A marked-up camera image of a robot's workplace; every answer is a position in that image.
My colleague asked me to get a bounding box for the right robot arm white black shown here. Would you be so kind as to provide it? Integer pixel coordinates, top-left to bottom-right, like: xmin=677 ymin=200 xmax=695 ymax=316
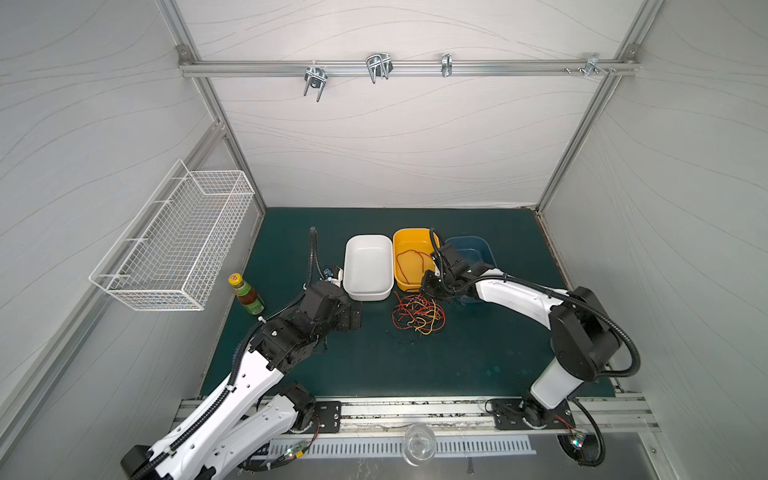
xmin=422 ymin=229 xmax=642 ymax=429

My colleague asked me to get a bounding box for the white vent grille strip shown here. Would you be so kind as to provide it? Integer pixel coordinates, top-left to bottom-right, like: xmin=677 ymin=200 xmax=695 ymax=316
xmin=263 ymin=435 xmax=538 ymax=462

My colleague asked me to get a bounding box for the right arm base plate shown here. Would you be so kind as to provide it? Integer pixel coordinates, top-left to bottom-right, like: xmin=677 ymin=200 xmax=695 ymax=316
xmin=483 ymin=397 xmax=575 ymax=431

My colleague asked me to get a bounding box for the metal u-bolt clamp middle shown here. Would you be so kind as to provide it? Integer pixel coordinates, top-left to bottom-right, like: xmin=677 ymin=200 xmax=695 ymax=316
xmin=365 ymin=52 xmax=393 ymax=84

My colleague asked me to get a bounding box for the aluminium crossbar rail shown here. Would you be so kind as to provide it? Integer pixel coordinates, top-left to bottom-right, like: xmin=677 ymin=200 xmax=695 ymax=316
xmin=180 ymin=56 xmax=641 ymax=78

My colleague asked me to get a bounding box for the clear glass cup front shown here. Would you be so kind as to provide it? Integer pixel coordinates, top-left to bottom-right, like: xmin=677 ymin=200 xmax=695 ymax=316
xmin=402 ymin=423 xmax=437 ymax=467

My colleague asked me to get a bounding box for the metal clamp small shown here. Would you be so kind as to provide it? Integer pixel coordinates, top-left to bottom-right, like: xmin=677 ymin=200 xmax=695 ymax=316
xmin=441 ymin=53 xmax=453 ymax=78

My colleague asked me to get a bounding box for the sauce bottle yellow cap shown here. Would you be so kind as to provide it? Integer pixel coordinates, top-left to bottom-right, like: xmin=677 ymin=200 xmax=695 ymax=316
xmin=228 ymin=273 xmax=265 ymax=316

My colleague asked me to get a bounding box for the metal bracket right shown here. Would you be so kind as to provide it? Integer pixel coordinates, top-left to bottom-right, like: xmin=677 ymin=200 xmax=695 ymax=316
xmin=564 ymin=54 xmax=618 ymax=78

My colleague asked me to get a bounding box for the yellow plastic bin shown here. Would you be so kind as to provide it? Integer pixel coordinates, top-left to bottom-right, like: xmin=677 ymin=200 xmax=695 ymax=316
xmin=393 ymin=228 xmax=437 ymax=293

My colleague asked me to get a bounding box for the white plastic bin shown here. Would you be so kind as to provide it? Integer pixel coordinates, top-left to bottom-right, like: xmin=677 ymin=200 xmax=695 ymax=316
xmin=342 ymin=234 xmax=395 ymax=302

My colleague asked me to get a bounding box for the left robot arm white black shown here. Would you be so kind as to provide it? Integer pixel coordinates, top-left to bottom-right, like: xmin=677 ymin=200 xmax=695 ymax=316
xmin=121 ymin=230 xmax=362 ymax=479

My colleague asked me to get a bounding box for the cable pile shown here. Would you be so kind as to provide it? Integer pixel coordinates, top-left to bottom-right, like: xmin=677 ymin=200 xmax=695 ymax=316
xmin=388 ymin=292 xmax=448 ymax=344

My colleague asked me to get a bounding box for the blue plastic bin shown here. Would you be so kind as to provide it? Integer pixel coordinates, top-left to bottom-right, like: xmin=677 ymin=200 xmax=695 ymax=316
xmin=439 ymin=236 xmax=497 ymax=305

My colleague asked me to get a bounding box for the metal u-bolt clamp left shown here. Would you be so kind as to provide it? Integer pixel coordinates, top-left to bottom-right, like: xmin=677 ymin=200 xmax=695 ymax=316
xmin=303 ymin=66 xmax=328 ymax=102

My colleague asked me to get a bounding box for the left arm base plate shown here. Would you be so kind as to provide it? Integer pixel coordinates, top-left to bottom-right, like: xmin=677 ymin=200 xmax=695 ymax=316
xmin=286 ymin=401 xmax=342 ymax=434

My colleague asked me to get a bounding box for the metal u-bolt clamp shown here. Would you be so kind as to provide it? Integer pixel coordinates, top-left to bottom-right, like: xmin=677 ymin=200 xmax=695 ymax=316
xmin=365 ymin=52 xmax=393 ymax=84
xmin=303 ymin=66 xmax=328 ymax=102

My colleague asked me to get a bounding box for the white wire basket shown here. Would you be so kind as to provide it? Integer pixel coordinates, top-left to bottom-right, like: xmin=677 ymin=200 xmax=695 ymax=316
xmin=89 ymin=159 xmax=254 ymax=312

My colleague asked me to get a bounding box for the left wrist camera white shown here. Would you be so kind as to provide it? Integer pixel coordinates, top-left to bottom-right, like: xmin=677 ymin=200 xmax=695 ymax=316
xmin=322 ymin=266 xmax=343 ymax=287

